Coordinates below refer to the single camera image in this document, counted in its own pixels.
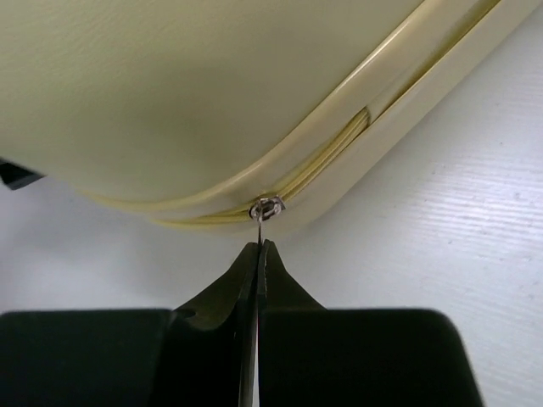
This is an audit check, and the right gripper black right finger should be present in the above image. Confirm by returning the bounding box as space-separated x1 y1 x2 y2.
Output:
258 241 483 406

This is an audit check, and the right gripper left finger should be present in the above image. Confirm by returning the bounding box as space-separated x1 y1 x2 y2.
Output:
1 243 259 406

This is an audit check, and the silver zipper pull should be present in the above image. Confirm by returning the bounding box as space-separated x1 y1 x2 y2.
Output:
248 195 286 246

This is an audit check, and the yellow hard-shell suitcase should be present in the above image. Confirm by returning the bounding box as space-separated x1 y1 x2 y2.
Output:
1 1 539 231

